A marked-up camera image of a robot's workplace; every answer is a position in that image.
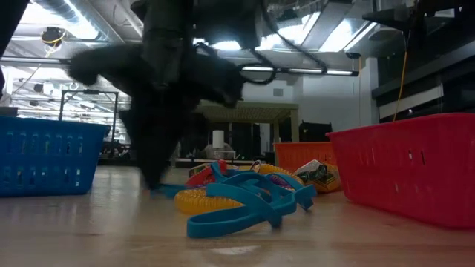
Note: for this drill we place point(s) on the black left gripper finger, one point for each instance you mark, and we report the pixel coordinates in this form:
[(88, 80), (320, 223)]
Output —
[(193, 130), (156, 148)]

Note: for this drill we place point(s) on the blue plastic basket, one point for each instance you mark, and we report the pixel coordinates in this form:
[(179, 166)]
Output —
[(44, 159)]

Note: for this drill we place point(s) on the orange plastic basket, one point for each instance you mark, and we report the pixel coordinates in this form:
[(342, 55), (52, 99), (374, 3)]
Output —
[(304, 155)]

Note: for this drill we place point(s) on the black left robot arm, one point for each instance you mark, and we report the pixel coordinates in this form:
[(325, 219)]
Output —
[(11, 22)]

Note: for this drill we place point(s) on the white cylinder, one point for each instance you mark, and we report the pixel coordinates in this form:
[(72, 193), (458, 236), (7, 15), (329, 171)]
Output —
[(218, 139)]

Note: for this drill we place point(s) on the beige table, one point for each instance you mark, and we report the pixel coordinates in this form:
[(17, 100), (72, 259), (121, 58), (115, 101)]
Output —
[(259, 111)]

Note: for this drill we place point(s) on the black box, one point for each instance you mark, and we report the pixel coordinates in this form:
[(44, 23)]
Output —
[(315, 131)]

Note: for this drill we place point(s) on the long ceiling strip light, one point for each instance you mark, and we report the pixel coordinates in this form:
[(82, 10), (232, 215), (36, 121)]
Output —
[(334, 72)]

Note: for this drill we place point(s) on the red plastic basket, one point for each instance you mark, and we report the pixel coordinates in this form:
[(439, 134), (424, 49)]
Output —
[(408, 167)]

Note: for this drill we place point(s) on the black metal stand frame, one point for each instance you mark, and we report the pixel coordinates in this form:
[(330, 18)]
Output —
[(89, 92)]

